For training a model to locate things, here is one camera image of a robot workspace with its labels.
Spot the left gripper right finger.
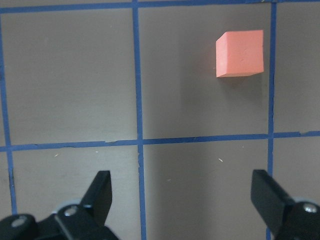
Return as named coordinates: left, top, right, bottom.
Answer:
left=250, top=169, right=320, bottom=240

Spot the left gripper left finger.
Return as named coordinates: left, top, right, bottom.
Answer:
left=0, top=170, right=118, bottom=240

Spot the orange foam cube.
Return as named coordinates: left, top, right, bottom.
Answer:
left=215, top=29, right=264, bottom=78

